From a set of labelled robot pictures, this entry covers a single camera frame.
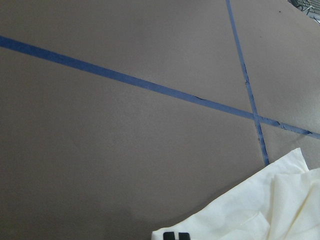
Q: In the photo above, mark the cream cat print t-shirt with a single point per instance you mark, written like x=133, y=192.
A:
x=280, y=202

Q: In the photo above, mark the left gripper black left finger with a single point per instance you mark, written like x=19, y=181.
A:
x=169, y=235

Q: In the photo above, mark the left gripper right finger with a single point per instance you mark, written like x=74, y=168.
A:
x=183, y=236

